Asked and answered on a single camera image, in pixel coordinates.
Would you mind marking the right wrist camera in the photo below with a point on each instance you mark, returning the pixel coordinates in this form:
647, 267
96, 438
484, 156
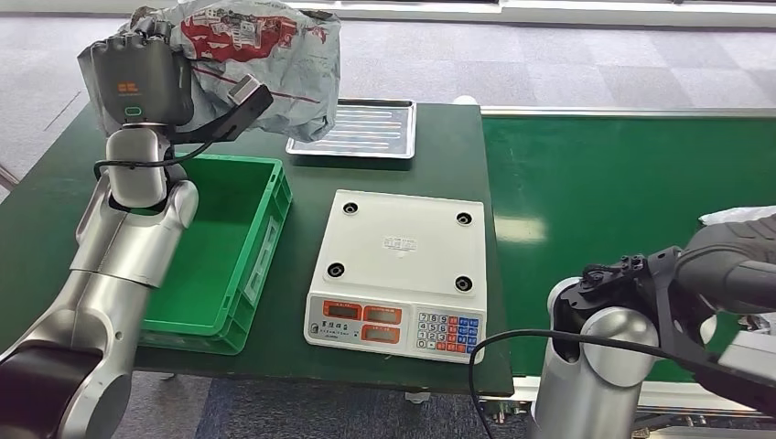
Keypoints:
673, 327

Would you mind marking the grey metal bar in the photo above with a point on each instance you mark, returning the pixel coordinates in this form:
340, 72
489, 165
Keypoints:
7, 179

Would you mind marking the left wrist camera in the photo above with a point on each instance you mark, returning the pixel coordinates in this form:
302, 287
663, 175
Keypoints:
242, 106

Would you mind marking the white mailer package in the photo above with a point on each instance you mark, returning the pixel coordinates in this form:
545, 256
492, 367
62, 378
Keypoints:
742, 215

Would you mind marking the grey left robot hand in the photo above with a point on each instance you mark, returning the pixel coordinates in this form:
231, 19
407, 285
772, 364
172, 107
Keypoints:
142, 82

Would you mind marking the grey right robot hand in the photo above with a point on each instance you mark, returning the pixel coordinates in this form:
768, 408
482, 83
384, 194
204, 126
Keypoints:
733, 266

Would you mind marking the steel tray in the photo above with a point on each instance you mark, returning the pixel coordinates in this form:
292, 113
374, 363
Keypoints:
376, 136

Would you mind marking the green conveyor belt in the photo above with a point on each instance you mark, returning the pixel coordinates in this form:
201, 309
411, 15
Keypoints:
606, 182

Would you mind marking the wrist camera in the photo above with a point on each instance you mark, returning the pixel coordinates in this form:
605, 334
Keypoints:
242, 106
673, 327

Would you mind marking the dark green table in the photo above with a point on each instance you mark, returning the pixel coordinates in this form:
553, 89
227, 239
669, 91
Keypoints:
364, 176

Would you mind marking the grey red-printed mailer package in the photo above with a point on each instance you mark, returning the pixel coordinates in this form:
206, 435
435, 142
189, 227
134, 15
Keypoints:
273, 66

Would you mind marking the green plastic crate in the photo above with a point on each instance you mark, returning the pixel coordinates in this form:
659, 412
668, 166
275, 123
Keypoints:
230, 254

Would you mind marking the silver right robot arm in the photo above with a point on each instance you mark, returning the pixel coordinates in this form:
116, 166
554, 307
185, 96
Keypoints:
588, 375

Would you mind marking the white electronic scale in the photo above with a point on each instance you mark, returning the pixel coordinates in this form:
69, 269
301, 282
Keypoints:
400, 242

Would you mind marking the white table foot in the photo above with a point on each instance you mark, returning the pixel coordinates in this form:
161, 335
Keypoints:
416, 398
464, 100

